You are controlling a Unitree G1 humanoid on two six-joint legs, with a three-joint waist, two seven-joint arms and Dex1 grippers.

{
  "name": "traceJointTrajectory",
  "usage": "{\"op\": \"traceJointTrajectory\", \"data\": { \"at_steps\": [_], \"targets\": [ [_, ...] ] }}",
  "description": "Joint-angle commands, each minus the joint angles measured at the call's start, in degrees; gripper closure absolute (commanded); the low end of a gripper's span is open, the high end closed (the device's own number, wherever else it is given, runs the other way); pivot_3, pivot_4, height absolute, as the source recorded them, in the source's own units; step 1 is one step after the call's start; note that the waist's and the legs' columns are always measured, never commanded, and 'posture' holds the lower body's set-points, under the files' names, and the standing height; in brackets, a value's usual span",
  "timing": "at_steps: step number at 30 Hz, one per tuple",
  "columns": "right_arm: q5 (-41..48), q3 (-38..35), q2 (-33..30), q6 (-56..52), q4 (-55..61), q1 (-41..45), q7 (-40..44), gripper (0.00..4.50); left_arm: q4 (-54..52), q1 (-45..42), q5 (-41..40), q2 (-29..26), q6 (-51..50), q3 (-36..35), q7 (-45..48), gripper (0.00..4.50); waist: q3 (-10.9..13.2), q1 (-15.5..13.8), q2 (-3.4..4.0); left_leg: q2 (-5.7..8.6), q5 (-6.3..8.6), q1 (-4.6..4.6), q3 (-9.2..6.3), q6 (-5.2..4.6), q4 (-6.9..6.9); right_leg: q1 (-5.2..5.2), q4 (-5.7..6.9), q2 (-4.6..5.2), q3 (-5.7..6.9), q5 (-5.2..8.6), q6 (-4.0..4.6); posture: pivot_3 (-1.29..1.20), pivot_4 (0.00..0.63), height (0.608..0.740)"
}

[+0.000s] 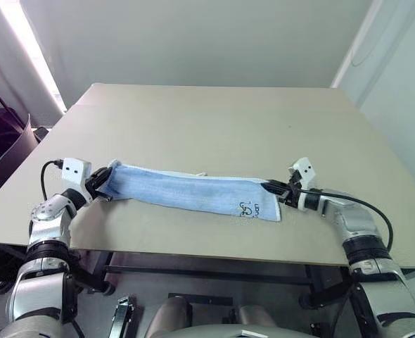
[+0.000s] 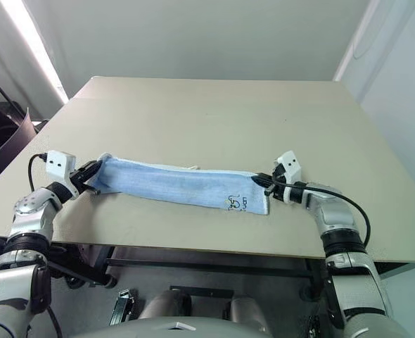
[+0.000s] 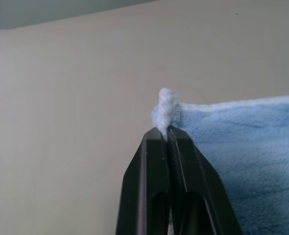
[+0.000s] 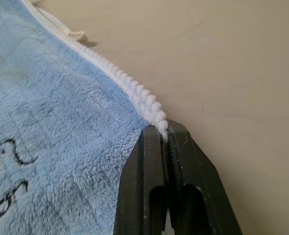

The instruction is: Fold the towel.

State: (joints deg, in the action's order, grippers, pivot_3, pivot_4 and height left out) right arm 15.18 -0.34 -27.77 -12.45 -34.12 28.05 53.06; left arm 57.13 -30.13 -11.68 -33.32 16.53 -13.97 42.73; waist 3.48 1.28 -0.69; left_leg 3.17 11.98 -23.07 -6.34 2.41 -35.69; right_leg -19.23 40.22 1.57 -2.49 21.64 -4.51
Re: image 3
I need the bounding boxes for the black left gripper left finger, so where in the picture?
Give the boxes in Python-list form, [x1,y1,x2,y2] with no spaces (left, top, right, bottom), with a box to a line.
[115,128,172,235]

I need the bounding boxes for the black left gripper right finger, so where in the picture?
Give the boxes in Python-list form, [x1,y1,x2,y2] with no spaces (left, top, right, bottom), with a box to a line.
[167,126,243,235]

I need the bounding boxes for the light blue fluffy towel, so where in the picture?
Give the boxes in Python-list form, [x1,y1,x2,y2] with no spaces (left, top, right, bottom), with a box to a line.
[150,87,289,235]

